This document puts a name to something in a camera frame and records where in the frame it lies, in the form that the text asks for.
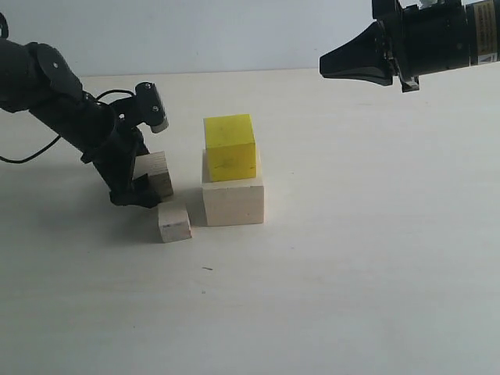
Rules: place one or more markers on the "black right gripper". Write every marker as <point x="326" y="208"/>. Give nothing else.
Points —
<point x="403" y="42"/>

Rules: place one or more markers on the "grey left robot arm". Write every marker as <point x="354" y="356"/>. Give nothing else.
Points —
<point x="36" y="78"/>

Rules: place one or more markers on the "large pale wooden cube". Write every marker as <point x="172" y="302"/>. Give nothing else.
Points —
<point x="233" y="202"/>

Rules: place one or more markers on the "yellow cube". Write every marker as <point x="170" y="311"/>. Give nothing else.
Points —
<point x="230" y="147"/>

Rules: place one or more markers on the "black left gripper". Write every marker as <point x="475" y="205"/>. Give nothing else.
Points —
<point x="114" y="158"/>

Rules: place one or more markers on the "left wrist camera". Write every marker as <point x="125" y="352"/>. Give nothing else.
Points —
<point x="150" y="107"/>

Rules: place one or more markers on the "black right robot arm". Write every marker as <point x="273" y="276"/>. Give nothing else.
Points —
<point x="483" y="18"/>

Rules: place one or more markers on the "medium layered plywood cube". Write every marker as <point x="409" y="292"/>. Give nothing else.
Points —
<point x="154" y="165"/>

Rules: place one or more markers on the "small pale wooden cube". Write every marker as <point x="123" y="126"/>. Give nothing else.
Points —
<point x="173" y="221"/>

